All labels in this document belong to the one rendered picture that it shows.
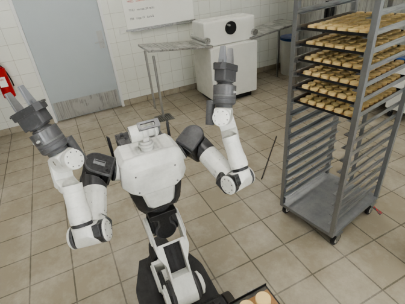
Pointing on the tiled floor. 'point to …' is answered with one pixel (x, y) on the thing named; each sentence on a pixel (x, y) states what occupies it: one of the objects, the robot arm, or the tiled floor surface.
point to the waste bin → (285, 53)
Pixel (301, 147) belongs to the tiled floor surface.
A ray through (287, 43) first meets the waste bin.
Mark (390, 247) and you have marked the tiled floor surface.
